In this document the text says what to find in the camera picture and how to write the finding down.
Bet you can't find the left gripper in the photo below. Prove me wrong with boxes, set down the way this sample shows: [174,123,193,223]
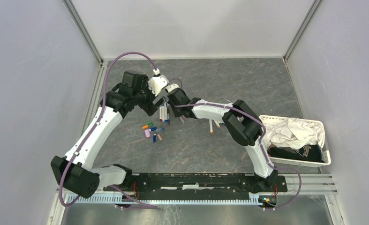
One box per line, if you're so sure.
[133,75,166,116]

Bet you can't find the orange capped white marker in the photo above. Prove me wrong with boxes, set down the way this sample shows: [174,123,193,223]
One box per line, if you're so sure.
[209,120,213,135]

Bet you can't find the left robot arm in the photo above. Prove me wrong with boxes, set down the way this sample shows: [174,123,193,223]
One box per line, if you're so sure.
[51,71,169,199]

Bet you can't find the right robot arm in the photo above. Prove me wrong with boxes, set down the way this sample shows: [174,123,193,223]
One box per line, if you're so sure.
[166,86,278,191]

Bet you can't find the blue capped white marker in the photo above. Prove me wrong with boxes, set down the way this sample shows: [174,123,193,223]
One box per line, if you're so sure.
[165,102,169,123]

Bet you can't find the red capped white marker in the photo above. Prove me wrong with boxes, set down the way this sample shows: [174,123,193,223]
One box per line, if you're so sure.
[159,106,164,122]

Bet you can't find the light blue capped marker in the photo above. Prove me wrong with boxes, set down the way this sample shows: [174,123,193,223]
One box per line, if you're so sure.
[161,104,166,122]

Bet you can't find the white cloth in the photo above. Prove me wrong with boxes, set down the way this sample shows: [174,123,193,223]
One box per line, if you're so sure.
[259,115,325,150]

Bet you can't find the black cloth in basket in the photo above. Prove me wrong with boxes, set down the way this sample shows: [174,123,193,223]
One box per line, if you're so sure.
[268,145,323,163]

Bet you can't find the white plastic basket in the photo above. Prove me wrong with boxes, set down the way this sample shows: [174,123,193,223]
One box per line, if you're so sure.
[259,115,331,168]

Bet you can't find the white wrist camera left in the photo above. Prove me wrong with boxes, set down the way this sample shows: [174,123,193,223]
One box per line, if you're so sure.
[148,68,169,97]

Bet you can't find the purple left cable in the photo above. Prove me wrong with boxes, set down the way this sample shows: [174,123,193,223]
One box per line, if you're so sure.
[58,51,160,209]

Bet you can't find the purple cable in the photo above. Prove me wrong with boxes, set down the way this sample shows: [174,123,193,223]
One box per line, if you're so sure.
[168,77,303,210]
[58,51,160,209]

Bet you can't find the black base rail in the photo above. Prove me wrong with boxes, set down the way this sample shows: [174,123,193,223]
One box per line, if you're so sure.
[117,172,288,201]

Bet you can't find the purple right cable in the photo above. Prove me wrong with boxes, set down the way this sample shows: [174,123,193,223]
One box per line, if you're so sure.
[168,77,303,210]

